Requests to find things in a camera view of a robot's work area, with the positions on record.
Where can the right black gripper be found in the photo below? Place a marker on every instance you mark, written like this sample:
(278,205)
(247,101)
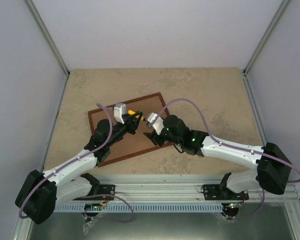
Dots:
(155,138)

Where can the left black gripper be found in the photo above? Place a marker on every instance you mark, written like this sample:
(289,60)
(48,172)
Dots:
(128,119)

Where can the yellow handled screwdriver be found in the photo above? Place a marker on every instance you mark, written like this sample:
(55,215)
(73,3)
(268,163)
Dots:
(133,113)

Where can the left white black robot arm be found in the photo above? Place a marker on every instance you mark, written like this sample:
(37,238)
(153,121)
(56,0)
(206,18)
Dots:
(42,192)

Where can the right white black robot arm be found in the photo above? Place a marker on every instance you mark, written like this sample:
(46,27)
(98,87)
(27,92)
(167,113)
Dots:
(268,167)

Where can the brown fibreboard backing panel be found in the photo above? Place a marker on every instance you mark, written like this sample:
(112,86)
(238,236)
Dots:
(133,145)

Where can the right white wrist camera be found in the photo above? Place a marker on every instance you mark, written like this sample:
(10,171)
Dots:
(156,122)

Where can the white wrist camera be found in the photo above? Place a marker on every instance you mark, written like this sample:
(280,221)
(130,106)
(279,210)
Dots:
(156,122)
(119,110)

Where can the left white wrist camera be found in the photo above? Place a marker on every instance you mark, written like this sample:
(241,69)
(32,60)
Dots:
(119,110)

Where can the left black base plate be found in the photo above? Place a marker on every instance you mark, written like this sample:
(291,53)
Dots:
(108,189)

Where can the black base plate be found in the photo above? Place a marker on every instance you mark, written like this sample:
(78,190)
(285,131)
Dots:
(108,189)
(213,192)

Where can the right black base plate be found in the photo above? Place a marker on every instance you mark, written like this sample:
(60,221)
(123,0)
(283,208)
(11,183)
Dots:
(213,192)

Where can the grey slotted cable duct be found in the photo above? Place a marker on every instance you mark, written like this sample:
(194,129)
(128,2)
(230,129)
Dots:
(119,207)

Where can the left aluminium corner post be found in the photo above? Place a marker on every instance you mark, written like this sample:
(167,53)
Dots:
(46,34)

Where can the aluminium corner post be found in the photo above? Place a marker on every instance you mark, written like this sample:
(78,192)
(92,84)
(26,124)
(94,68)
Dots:
(46,34)
(266,36)

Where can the right aluminium corner post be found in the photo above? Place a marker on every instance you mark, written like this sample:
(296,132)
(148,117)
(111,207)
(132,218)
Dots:
(266,36)

